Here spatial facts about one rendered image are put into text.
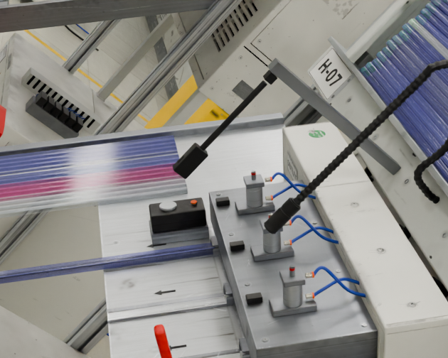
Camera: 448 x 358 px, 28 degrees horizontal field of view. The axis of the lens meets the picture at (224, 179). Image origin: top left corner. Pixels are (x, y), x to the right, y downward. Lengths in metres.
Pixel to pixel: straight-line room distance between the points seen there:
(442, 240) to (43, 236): 1.61
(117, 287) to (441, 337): 0.42
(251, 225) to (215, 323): 0.15
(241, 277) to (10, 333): 0.70
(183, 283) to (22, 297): 1.51
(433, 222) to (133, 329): 0.39
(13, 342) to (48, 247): 0.90
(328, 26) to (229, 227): 1.27
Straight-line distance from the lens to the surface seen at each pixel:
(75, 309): 2.67
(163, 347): 0.93
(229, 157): 1.45
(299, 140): 1.32
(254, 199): 1.17
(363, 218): 1.13
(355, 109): 1.38
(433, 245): 1.09
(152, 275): 1.18
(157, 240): 1.24
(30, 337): 1.71
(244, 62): 2.34
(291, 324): 0.99
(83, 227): 2.51
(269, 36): 2.32
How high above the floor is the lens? 1.49
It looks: 15 degrees down
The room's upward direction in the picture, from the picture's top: 44 degrees clockwise
